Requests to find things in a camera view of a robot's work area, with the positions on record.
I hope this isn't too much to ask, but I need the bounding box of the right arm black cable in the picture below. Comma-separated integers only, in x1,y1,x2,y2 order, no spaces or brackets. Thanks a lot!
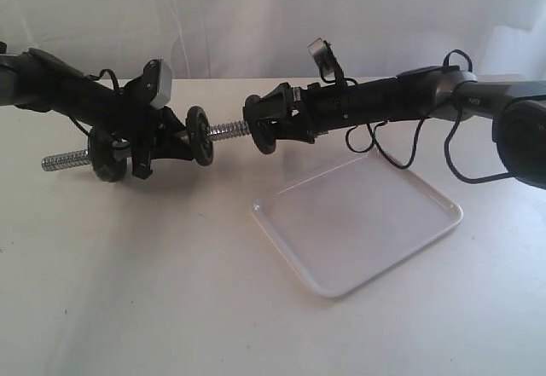
319,49,513,185

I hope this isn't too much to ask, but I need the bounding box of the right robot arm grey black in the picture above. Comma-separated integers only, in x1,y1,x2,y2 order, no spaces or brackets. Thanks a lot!
243,65,545,188

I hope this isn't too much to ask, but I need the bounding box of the white rectangular tray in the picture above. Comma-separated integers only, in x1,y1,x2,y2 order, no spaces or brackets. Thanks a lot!
252,153,463,298

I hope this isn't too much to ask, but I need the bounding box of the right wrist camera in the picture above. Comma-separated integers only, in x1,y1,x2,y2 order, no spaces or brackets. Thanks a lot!
308,38,345,84

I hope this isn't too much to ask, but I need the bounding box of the black weight plate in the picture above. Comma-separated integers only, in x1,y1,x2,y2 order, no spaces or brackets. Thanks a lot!
243,95,276,155
186,106,214,166
88,127,127,182

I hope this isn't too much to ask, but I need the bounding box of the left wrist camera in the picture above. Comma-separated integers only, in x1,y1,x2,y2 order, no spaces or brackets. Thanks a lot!
140,59,173,110

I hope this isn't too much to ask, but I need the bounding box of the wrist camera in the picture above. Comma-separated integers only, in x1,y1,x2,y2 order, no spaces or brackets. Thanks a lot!
140,59,173,110
308,38,345,84

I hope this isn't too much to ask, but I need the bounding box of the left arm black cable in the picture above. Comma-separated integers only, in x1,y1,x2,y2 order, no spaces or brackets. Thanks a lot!
63,67,129,138

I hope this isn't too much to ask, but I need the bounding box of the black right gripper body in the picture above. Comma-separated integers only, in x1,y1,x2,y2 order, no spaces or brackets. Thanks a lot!
293,78,401,137

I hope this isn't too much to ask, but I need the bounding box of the chrome dumbbell bar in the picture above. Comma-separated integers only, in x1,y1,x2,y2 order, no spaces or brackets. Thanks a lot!
41,120,250,172

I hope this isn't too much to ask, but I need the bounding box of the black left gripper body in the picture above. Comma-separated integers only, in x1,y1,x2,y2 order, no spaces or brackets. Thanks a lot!
53,75,161,148

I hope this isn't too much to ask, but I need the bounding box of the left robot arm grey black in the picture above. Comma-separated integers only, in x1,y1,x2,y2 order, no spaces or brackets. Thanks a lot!
1,48,212,182

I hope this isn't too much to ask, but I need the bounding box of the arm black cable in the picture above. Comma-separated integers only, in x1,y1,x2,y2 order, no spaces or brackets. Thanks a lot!
319,49,513,185
63,67,129,138

